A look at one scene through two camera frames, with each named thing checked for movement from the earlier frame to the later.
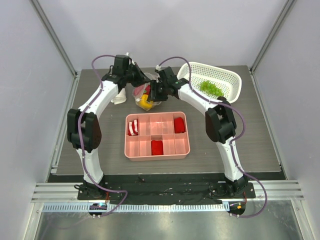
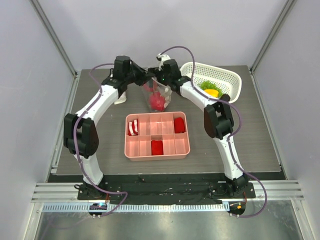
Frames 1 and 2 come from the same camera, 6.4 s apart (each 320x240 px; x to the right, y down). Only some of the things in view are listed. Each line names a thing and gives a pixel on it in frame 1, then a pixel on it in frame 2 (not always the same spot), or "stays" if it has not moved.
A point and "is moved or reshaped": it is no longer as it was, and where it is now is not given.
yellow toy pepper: [144, 104] → [212, 92]
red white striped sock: [133, 129] stays
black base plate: [165, 189] stays
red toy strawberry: [145, 89] → [157, 101]
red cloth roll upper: [179, 125] stays
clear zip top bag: [141, 94] is moved or reshaped
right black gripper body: [158, 87] → [157, 74]
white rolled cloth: [120, 98] stays
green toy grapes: [206, 86] stays
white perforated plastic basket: [212, 82] stays
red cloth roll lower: [157, 147] stays
